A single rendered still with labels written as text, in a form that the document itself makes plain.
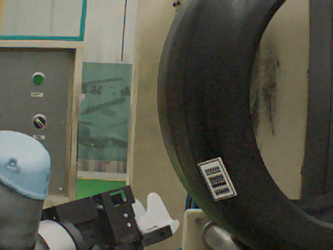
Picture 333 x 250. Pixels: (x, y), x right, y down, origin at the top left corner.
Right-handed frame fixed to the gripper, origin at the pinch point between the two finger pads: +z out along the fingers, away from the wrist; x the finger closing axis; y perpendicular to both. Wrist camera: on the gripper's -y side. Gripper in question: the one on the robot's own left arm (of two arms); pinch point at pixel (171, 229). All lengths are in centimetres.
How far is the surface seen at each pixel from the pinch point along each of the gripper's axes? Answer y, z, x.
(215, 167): 6.1, 12.3, -0.4
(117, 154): 55, 669, 642
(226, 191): 2.3, 13.2, -0.2
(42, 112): 30, 47, 70
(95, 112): 113, 655, 644
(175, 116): 14.9, 13.8, 5.0
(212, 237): -6.3, 34.5, 21.7
